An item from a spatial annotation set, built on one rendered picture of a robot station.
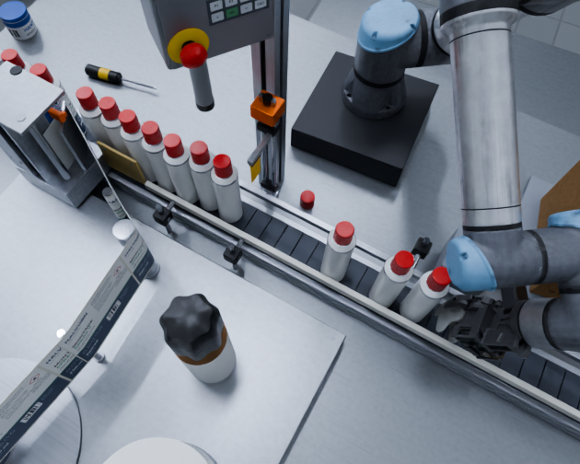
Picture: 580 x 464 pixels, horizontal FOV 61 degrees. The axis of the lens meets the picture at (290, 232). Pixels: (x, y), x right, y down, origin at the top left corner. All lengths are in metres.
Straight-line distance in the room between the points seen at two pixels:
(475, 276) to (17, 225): 0.92
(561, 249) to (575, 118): 0.81
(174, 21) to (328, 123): 0.57
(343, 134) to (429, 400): 0.60
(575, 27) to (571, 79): 1.59
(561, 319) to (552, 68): 0.94
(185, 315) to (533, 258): 0.46
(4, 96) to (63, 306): 0.40
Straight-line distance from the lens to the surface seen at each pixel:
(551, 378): 1.10
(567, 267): 0.74
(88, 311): 0.88
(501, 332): 0.85
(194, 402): 0.97
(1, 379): 1.08
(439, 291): 0.87
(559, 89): 1.54
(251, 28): 0.77
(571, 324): 0.77
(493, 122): 0.68
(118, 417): 1.00
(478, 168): 0.68
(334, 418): 1.02
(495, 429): 1.09
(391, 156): 1.15
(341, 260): 0.90
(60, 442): 1.02
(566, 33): 3.11
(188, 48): 0.72
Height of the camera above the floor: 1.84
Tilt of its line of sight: 65 degrees down
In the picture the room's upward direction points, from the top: 3 degrees clockwise
